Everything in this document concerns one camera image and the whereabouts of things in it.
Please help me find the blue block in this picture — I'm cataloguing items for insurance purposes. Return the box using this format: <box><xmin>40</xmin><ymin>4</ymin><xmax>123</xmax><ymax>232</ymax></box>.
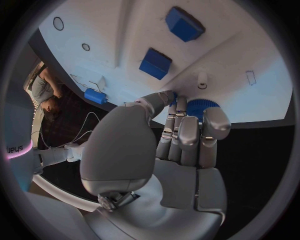
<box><xmin>165</xmin><ymin>6</ymin><xmax>207</xmax><ymax>43</ymax></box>
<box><xmin>138</xmin><ymin>47</ymin><xmax>174</xmax><ymax>81</ymax></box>

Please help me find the white task board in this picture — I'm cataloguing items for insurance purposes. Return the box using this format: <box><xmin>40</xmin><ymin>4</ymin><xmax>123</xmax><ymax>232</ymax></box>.
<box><xmin>36</xmin><ymin>0</ymin><xmax>294</xmax><ymax>125</ymax></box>

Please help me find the person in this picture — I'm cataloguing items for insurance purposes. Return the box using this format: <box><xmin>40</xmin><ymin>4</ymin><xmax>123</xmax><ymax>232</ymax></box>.
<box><xmin>30</xmin><ymin>67</ymin><xmax>64</xmax><ymax>121</ymax></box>

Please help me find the white cable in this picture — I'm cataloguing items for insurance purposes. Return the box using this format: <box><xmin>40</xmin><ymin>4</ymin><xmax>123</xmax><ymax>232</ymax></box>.
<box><xmin>38</xmin><ymin>129</ymin><xmax>95</xmax><ymax>149</ymax></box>
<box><xmin>70</xmin><ymin>111</ymin><xmax>102</xmax><ymax>146</ymax></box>

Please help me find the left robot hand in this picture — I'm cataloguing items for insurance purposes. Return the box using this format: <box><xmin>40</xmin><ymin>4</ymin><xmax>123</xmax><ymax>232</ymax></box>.
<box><xmin>79</xmin><ymin>90</ymin><xmax>233</xmax><ymax>240</ymax></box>

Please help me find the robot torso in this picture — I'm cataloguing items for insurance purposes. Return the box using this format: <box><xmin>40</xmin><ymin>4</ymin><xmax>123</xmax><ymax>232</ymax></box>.
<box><xmin>4</xmin><ymin>89</ymin><xmax>35</xmax><ymax>192</ymax></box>

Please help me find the blue gear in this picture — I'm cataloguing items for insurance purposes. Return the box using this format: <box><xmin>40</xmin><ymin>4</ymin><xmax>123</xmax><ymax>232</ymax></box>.
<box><xmin>185</xmin><ymin>98</ymin><xmax>222</xmax><ymax>123</ymax></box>

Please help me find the blue cylinder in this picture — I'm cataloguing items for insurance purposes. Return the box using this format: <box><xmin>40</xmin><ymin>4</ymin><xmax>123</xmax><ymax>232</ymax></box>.
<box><xmin>83</xmin><ymin>87</ymin><xmax>109</xmax><ymax>105</ymax></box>

